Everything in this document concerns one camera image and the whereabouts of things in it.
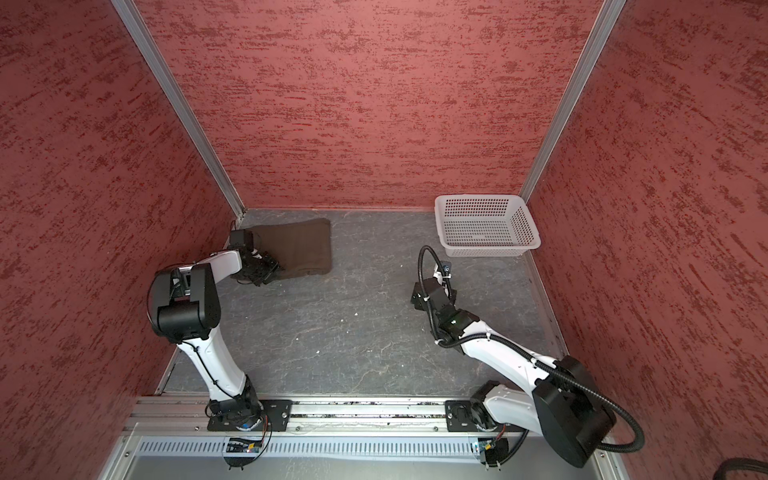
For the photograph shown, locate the brown corduroy trousers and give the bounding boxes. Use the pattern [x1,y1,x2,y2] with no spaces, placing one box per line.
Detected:
[249,218,333,280]

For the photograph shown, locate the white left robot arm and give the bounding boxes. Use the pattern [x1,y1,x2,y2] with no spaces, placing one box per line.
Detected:
[146,247,279,432]

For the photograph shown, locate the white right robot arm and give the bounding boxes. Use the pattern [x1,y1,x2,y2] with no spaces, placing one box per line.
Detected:
[411,278,616,467]

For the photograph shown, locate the white perforated plastic basket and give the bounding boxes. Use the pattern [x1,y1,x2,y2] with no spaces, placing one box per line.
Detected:
[434,194,541,258]

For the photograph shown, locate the right small circuit board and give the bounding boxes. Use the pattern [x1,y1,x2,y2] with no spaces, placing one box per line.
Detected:
[476,438,509,466]

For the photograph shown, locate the small circuit board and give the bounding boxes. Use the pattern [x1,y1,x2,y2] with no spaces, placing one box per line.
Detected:
[476,438,509,466]
[224,437,265,456]

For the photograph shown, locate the left small circuit board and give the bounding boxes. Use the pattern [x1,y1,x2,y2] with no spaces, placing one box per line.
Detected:
[224,437,265,456]

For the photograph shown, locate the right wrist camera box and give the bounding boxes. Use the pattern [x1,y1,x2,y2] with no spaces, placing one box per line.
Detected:
[423,266,457,310]

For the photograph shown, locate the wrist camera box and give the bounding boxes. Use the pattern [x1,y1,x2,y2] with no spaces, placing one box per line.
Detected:
[227,229,256,252]
[423,266,457,310]

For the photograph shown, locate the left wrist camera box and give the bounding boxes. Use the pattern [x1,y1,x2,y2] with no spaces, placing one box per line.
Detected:
[227,229,256,252]

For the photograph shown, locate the white slotted cable duct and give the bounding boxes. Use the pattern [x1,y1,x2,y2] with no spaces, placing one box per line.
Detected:
[134,436,484,460]

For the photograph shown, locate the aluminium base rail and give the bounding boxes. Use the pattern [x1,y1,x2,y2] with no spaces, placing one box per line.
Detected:
[123,393,483,437]

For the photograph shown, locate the aluminium left corner post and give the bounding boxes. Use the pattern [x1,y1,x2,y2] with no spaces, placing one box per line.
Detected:
[111,0,247,223]

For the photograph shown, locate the aluminium corner post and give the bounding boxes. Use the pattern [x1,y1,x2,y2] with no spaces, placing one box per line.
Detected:
[111,0,247,223]
[519,0,626,203]

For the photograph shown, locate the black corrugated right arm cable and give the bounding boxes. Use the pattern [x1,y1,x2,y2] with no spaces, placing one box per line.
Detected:
[416,244,647,466]

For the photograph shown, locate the aluminium right corner post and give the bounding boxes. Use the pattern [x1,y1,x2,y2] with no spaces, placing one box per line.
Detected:
[519,0,626,203]

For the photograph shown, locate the black cable bottom right corner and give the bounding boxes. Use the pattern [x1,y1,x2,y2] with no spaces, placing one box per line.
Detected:
[712,457,768,480]

